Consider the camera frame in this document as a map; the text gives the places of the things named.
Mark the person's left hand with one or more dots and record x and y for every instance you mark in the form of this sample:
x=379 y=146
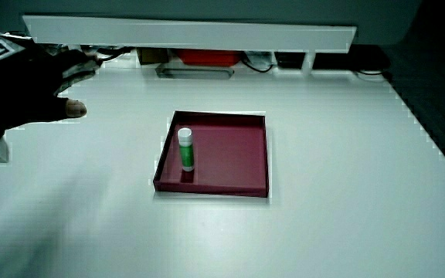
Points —
x=18 y=92

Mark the green glue stick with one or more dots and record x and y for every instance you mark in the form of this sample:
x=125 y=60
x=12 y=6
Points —
x=186 y=154

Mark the brown box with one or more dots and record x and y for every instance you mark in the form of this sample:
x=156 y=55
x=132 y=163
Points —
x=152 y=56

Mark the grey flat tray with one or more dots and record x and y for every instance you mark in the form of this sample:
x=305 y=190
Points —
x=194 y=73

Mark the white desk shelf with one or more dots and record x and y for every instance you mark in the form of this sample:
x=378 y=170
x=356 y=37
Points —
x=191 y=34

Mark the red box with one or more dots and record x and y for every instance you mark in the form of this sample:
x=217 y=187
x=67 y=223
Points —
x=208 y=57

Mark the dark red square tray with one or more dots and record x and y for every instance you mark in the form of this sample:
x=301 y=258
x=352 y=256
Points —
x=230 y=158

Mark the black device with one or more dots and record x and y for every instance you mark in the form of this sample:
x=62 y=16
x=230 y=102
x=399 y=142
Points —
x=289 y=60

